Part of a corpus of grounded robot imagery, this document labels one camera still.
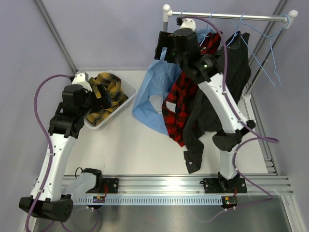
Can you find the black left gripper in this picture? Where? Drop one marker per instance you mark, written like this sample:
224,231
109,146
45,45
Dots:
105,99

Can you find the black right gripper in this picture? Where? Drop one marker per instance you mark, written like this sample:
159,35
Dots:
165,40

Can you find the yellow plaid shirt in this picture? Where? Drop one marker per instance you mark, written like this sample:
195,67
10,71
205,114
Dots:
113,87

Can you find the light blue shirt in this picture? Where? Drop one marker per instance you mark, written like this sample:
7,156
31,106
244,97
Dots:
155,87

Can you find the light blue wire hanger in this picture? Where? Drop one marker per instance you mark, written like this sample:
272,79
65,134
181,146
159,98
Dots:
273,40

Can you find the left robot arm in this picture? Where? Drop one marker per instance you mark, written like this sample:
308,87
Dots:
48,199

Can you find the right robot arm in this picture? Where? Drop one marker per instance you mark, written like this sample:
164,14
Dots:
204,71

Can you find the blue hanger of red shirt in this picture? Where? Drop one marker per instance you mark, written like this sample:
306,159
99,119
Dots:
203,34

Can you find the red black plaid shirt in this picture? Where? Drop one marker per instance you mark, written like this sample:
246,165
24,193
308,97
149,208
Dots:
176,110

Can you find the blue hanger of grey shirt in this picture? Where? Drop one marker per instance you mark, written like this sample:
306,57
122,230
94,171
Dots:
236,30

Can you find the dark grey striped shirt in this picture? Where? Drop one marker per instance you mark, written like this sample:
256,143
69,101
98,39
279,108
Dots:
233,60

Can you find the white plastic basket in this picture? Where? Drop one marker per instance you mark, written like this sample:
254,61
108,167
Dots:
128,88

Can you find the metal clothes rack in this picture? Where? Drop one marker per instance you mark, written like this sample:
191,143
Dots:
270,28

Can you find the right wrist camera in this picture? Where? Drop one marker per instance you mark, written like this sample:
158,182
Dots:
186,23

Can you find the white slotted cable duct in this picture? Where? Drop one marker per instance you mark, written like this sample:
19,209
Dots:
149,200

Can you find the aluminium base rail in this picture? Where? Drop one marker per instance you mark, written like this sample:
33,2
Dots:
190,184

